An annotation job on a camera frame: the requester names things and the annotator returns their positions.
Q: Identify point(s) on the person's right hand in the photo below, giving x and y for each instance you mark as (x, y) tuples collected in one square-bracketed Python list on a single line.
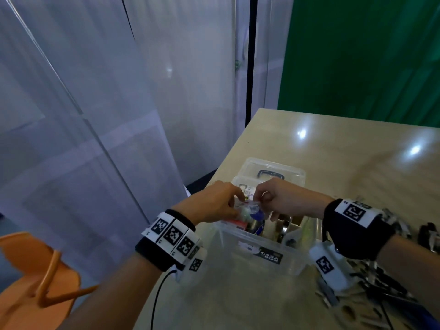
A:
[(292, 198)]

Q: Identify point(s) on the person's left hand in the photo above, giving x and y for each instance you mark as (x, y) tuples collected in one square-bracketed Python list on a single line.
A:
[(210, 202)]

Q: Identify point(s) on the blue white green packet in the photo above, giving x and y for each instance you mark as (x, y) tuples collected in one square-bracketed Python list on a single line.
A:
[(256, 222)]

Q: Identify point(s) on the transparent storage box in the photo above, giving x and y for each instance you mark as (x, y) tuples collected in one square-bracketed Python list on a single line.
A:
[(275, 261)]

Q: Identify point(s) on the pile of metal staple strips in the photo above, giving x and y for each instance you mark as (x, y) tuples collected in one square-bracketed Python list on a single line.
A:
[(385, 299)]

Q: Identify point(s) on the person's left forearm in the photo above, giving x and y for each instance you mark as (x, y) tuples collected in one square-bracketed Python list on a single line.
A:
[(113, 292)]

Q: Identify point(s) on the person's right forearm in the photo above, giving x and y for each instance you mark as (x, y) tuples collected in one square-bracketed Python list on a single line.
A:
[(412, 268)]

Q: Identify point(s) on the transparent box lid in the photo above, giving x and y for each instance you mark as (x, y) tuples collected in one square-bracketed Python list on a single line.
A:
[(282, 168)]

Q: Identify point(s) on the black marker wristband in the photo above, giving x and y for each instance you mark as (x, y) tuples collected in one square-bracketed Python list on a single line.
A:
[(357, 230), (168, 240)]

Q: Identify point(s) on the green curtain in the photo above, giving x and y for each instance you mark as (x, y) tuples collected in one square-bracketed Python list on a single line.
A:
[(357, 58)]

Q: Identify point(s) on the orange chair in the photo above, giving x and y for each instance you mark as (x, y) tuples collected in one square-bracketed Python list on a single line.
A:
[(31, 285)]

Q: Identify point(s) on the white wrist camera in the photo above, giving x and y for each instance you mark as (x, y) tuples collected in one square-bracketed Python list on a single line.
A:
[(330, 266), (194, 263)]

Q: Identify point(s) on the black window post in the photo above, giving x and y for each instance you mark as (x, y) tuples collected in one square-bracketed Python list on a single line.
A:
[(251, 58)]

